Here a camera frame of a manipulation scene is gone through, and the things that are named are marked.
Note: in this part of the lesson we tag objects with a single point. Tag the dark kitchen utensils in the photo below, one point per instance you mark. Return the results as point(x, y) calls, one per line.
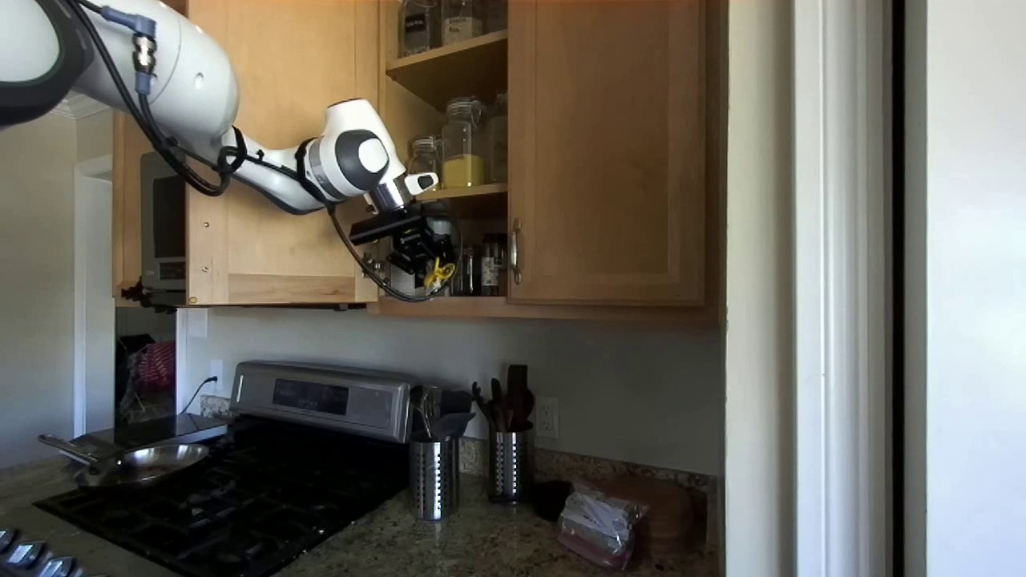
point(515, 402)

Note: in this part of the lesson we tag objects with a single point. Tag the white door frame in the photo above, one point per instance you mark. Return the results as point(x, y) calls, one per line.
point(843, 289)

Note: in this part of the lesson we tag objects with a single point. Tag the narrow wooden cabinet door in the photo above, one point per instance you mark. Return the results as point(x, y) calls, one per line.
point(276, 251)

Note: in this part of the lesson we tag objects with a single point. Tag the clear plastic bread bag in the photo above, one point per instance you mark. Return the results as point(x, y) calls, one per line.
point(597, 524)

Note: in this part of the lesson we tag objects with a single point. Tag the steel frying pan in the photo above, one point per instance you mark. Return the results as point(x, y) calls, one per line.
point(160, 461)

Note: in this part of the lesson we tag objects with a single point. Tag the small jar yellow contents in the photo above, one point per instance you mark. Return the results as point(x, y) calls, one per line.
point(427, 152)

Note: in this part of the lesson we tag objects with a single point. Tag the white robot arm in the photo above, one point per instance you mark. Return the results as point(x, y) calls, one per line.
point(160, 67)

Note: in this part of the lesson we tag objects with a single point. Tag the wide wooden cabinet door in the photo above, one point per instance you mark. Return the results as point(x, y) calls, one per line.
point(611, 150)

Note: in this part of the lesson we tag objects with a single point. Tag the tall jar yellow contents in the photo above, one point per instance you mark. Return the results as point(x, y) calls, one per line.
point(464, 150)

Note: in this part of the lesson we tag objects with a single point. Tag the stainless steel black stove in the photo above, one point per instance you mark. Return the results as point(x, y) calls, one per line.
point(245, 501)

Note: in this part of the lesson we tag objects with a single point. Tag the grey metal kitchen utensils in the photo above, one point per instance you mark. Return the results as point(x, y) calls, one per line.
point(437, 412)

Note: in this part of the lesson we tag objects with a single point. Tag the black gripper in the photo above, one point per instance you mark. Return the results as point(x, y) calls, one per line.
point(416, 241)

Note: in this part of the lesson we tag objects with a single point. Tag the perforated steel utensil holder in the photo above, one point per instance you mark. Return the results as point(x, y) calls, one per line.
point(434, 482)
point(509, 467)

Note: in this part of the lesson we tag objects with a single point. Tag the clear glass jar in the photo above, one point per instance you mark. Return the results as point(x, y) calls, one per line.
point(416, 23)
point(458, 22)

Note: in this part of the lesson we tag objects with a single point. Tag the stainless steel microwave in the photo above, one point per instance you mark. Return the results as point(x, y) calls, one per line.
point(164, 227)

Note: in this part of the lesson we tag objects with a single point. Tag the pink cloth item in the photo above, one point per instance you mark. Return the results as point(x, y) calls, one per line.
point(156, 366)

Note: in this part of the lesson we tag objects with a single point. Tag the small dark spice jar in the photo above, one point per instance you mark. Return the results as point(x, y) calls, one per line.
point(467, 278)
point(491, 268)

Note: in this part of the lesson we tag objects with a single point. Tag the white and black box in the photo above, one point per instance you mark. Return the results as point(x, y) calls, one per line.
point(400, 286)

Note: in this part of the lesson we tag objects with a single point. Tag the small black dish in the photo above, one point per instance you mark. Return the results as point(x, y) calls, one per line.
point(548, 501)

